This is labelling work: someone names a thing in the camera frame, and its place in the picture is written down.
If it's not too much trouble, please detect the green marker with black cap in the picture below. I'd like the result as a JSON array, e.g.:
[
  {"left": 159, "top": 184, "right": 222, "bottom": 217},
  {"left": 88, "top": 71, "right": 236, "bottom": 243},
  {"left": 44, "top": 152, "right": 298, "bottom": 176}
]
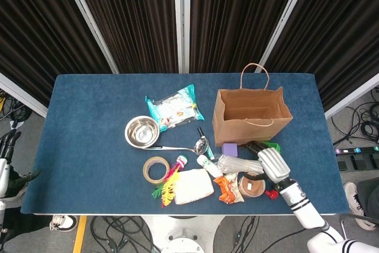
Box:
[{"left": 197, "top": 127, "right": 215, "bottom": 160}]

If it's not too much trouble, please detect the white partition frame post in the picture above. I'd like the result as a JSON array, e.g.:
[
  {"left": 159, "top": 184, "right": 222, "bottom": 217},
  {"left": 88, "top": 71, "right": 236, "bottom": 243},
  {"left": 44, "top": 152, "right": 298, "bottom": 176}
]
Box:
[
  {"left": 324, "top": 73, "right": 379, "bottom": 120},
  {"left": 0, "top": 72, "right": 48, "bottom": 119},
  {"left": 255, "top": 0, "right": 315, "bottom": 73},
  {"left": 173, "top": 0, "right": 191, "bottom": 73},
  {"left": 58, "top": 0, "right": 120, "bottom": 75}
]

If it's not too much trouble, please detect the brown paper bag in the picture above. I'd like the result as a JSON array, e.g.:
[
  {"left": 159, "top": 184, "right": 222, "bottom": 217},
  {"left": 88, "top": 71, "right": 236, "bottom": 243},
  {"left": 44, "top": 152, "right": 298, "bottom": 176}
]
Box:
[{"left": 212, "top": 62, "right": 294, "bottom": 147}]

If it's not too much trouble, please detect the colourful feather shuttlecock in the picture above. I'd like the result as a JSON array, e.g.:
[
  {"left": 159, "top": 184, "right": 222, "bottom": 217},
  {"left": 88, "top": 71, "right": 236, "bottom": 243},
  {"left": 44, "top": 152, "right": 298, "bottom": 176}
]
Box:
[{"left": 152, "top": 155, "right": 189, "bottom": 208}]

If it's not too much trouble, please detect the white Face tissue pack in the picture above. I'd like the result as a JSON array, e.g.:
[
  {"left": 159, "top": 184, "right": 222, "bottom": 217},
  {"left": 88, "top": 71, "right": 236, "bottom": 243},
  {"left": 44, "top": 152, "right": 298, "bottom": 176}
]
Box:
[{"left": 174, "top": 168, "right": 215, "bottom": 206}]

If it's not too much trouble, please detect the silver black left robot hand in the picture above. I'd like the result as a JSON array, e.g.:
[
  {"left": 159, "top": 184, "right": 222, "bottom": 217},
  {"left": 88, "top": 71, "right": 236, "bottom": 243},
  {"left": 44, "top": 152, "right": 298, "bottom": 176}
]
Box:
[{"left": 0, "top": 130, "right": 41, "bottom": 198}]

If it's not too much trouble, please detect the clear tub of rubber bands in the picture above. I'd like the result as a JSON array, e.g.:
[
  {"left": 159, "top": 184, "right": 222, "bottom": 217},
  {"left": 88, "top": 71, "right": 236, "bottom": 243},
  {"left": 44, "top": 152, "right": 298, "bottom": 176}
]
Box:
[{"left": 237, "top": 172, "right": 266, "bottom": 199}]

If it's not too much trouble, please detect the stainless steel ladle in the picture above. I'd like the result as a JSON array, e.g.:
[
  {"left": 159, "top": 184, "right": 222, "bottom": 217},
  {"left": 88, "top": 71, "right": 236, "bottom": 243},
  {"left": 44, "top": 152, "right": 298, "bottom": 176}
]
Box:
[{"left": 147, "top": 136, "right": 210, "bottom": 156}]

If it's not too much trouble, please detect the teal clear snack packet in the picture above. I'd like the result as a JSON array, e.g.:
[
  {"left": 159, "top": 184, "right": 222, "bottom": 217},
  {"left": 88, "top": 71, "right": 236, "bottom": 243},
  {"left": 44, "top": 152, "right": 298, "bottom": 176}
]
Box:
[{"left": 144, "top": 84, "right": 205, "bottom": 133}]

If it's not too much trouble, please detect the green plastic grid tray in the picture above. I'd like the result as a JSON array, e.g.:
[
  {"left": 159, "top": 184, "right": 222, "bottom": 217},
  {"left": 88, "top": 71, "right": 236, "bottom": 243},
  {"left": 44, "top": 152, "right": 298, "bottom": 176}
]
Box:
[{"left": 263, "top": 142, "right": 281, "bottom": 155}]

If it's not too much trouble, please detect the dark trouser leg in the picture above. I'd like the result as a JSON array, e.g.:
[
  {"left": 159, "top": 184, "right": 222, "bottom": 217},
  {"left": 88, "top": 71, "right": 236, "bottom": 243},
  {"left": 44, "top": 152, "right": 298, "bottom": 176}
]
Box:
[{"left": 356, "top": 180, "right": 379, "bottom": 218}]

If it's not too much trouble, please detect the white black sneaker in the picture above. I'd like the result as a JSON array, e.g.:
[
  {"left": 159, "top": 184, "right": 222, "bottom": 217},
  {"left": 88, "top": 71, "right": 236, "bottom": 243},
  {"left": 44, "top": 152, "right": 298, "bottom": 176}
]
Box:
[{"left": 49, "top": 214, "right": 78, "bottom": 232}]

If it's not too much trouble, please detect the clear packing tape roll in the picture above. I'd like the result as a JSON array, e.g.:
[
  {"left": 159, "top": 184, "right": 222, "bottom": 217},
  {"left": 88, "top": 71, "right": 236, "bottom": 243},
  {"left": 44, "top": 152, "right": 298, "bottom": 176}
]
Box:
[{"left": 143, "top": 156, "right": 171, "bottom": 184}]

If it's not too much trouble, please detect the purple foam cube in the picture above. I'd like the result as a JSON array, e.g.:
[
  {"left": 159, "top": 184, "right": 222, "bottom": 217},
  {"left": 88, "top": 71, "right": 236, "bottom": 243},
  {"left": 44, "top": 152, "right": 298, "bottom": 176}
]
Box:
[{"left": 221, "top": 142, "right": 239, "bottom": 159}]

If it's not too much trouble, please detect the blue table cloth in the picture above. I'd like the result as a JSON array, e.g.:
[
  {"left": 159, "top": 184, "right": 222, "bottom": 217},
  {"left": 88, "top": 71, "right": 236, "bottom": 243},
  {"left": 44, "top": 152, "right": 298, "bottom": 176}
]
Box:
[{"left": 20, "top": 72, "right": 351, "bottom": 215}]

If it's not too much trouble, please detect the stainless steel bowl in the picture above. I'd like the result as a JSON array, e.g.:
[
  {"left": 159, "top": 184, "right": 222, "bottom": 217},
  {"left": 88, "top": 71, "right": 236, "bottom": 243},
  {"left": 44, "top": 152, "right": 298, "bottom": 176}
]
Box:
[{"left": 124, "top": 116, "right": 160, "bottom": 149}]

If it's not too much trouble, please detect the yellow floor tape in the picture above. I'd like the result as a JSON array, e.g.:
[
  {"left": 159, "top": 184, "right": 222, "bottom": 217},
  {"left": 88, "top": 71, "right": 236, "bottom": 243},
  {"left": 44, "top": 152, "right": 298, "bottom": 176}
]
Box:
[{"left": 72, "top": 216, "right": 88, "bottom": 253}]

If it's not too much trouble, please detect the tangle of black cables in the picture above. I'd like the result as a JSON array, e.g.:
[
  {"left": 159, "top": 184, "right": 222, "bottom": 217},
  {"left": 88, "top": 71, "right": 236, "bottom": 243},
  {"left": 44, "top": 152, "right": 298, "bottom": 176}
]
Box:
[
  {"left": 88, "top": 216, "right": 162, "bottom": 253},
  {"left": 330, "top": 87, "right": 379, "bottom": 145},
  {"left": 230, "top": 216, "right": 260, "bottom": 248},
  {"left": 0, "top": 87, "right": 33, "bottom": 129}
]

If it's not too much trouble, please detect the dark pleated curtain panel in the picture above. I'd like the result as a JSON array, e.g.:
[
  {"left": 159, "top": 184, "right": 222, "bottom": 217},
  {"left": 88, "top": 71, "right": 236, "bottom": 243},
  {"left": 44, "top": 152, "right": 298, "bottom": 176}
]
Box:
[
  {"left": 189, "top": 0, "right": 303, "bottom": 73},
  {"left": 265, "top": 0, "right": 379, "bottom": 111},
  {"left": 70, "top": 0, "right": 179, "bottom": 73},
  {"left": 0, "top": 0, "right": 115, "bottom": 107}
]

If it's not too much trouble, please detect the white table frame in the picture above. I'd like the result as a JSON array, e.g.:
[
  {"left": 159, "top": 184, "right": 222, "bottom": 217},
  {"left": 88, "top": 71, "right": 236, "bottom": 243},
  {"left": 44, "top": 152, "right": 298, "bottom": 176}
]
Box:
[{"left": 32, "top": 213, "right": 297, "bottom": 217}]

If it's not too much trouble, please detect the clear plastic bag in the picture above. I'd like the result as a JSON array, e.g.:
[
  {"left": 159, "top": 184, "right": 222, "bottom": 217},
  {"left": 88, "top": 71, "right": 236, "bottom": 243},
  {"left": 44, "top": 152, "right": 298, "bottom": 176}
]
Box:
[{"left": 217, "top": 154, "right": 264, "bottom": 175}]

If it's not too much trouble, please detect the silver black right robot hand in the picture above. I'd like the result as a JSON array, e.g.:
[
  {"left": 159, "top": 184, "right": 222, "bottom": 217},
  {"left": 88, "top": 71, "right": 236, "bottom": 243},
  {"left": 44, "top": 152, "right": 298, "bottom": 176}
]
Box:
[{"left": 239, "top": 140, "right": 291, "bottom": 183}]

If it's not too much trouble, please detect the orange snack packet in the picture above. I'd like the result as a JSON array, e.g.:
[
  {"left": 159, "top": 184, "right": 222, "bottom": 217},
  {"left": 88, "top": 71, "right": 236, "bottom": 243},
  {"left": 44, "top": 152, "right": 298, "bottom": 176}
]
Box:
[{"left": 213, "top": 172, "right": 246, "bottom": 204}]

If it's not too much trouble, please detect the white green tube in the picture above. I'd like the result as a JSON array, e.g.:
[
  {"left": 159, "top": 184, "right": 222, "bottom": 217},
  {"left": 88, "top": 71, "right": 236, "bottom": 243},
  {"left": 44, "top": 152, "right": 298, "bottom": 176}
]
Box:
[{"left": 196, "top": 155, "right": 223, "bottom": 178}]

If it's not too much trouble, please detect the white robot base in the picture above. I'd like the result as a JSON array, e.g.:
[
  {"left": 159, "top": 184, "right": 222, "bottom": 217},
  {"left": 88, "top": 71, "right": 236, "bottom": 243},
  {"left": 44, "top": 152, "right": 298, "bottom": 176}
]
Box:
[{"left": 140, "top": 214, "right": 230, "bottom": 253}]

